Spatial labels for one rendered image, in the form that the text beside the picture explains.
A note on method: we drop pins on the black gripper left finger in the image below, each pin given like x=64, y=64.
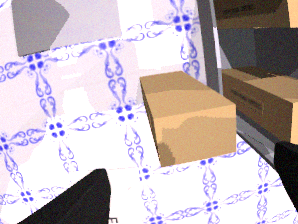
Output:
x=86, y=202

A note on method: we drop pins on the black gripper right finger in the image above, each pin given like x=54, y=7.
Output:
x=286, y=162

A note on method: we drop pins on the tan cardboard box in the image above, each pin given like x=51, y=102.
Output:
x=256, y=13
x=268, y=98
x=189, y=121

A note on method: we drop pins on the grey open bin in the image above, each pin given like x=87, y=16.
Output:
x=275, y=49

